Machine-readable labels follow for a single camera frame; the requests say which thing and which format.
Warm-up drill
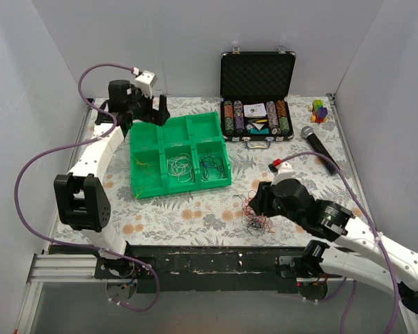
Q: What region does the coloured wire bundle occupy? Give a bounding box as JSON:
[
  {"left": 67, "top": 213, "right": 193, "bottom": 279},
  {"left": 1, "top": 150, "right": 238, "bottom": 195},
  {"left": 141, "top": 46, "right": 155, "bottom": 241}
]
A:
[{"left": 233, "top": 193, "right": 276, "bottom": 236}]

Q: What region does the green compartment tray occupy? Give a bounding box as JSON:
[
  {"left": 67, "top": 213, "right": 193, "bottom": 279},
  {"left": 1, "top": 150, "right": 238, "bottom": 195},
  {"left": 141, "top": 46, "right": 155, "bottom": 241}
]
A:
[{"left": 130, "top": 112, "right": 232, "bottom": 199}]

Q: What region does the white wire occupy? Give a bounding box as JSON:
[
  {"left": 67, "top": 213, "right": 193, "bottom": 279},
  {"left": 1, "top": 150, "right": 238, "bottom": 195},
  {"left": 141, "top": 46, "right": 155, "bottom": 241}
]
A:
[{"left": 167, "top": 151, "right": 196, "bottom": 184}]

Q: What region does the yellow wire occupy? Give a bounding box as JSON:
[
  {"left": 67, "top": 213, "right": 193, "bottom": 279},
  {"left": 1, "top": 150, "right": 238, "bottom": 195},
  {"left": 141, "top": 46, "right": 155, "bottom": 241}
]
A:
[{"left": 134, "top": 156, "right": 154, "bottom": 199}]

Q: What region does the black wire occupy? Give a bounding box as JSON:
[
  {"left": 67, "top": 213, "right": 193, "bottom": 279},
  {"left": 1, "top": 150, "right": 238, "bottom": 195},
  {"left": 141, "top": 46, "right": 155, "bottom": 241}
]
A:
[{"left": 199, "top": 149, "right": 231, "bottom": 182}]

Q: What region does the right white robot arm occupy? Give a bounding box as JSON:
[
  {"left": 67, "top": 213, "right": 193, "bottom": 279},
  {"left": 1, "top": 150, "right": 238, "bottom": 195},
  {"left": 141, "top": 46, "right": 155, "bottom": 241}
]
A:
[{"left": 249, "top": 179, "right": 418, "bottom": 315}]

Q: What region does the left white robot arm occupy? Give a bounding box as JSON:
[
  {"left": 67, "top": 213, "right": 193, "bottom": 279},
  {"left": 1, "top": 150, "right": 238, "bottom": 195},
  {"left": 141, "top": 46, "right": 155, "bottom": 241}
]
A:
[{"left": 54, "top": 72, "right": 170, "bottom": 278}]

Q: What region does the black handheld microphone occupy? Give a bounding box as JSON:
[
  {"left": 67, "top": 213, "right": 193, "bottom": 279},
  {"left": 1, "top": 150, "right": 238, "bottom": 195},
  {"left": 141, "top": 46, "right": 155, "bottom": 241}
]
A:
[{"left": 301, "top": 126, "right": 340, "bottom": 175}]

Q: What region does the colourful toy block train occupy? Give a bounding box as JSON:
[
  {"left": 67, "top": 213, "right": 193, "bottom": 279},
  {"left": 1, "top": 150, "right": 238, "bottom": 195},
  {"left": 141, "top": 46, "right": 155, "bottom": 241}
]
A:
[{"left": 309, "top": 100, "right": 328, "bottom": 124}]

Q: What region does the black poker chip case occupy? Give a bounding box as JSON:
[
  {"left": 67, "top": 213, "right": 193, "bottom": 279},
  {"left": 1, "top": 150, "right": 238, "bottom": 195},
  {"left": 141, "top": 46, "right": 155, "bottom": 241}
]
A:
[{"left": 219, "top": 46, "right": 296, "bottom": 149}]

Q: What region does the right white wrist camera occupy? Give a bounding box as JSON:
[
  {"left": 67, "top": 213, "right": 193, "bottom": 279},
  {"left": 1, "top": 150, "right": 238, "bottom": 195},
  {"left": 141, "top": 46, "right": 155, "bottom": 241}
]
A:
[{"left": 268, "top": 159, "right": 294, "bottom": 185}]

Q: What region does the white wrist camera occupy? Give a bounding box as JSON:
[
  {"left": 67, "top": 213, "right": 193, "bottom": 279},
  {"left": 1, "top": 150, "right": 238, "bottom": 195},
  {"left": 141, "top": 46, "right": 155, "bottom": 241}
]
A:
[
  {"left": 131, "top": 67, "right": 157, "bottom": 99},
  {"left": 268, "top": 159, "right": 294, "bottom": 185}
]

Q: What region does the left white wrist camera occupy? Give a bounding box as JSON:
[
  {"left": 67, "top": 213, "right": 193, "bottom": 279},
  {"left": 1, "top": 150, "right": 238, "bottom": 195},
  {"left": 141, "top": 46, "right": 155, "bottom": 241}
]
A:
[{"left": 131, "top": 67, "right": 157, "bottom": 99}]

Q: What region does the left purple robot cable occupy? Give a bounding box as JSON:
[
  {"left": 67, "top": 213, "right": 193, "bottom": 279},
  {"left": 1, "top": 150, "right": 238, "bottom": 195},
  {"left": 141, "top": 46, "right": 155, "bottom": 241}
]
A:
[{"left": 13, "top": 63, "right": 160, "bottom": 312}]

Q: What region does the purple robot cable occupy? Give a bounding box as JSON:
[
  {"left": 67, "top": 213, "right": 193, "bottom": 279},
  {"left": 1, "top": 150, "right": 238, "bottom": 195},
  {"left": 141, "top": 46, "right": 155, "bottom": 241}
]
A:
[
  {"left": 281, "top": 151, "right": 401, "bottom": 334},
  {"left": 13, "top": 63, "right": 160, "bottom": 312}
]

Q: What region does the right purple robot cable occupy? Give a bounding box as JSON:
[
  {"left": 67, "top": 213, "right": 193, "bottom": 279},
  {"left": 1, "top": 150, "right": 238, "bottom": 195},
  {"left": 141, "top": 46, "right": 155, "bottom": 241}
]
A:
[{"left": 281, "top": 151, "right": 401, "bottom": 334}]

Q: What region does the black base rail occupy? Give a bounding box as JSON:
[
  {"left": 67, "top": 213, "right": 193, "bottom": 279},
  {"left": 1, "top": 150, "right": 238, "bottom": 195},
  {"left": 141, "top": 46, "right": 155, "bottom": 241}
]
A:
[{"left": 93, "top": 238, "right": 353, "bottom": 295}]

